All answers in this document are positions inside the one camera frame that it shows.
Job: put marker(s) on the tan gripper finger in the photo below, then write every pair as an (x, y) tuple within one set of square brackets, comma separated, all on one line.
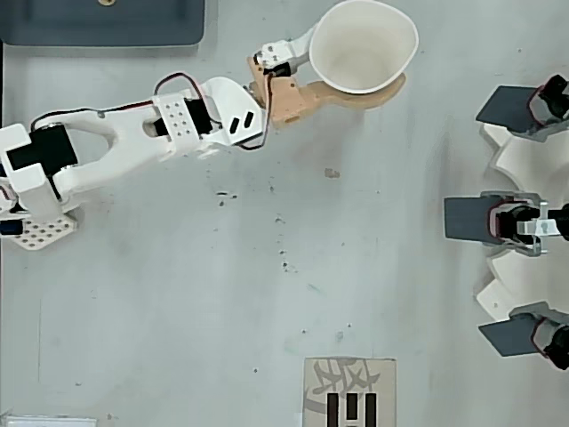
[(355, 100)]

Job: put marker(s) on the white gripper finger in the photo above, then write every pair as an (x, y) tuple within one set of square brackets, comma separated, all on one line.
[(284, 51)]

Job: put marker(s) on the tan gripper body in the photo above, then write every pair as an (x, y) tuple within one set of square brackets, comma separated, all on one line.
[(286, 99)]

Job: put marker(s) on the black paper cup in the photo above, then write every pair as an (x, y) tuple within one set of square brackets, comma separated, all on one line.
[(360, 44)]

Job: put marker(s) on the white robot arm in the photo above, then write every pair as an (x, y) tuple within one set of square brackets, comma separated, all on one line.
[(129, 133)]

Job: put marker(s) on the white round machine base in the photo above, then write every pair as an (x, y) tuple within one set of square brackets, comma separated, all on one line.
[(524, 153)]

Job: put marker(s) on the dark grey tray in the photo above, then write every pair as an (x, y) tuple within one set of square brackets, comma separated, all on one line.
[(102, 26)]

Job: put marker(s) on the printed cardboard card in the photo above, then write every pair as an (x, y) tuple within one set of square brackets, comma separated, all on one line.
[(351, 378)]

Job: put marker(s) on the white flat sheet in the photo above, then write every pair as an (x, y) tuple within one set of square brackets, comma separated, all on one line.
[(49, 421)]

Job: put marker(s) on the upper grey camera mount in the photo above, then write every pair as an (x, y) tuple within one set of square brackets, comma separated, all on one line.
[(507, 107)]

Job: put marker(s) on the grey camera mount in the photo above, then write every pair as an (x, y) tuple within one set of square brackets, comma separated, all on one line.
[(507, 338), (507, 107), (467, 218)]

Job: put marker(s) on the middle grey camera mount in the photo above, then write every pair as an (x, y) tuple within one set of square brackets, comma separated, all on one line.
[(467, 218)]

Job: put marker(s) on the lower grey camera mount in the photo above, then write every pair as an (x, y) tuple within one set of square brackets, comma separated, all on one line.
[(507, 338)]

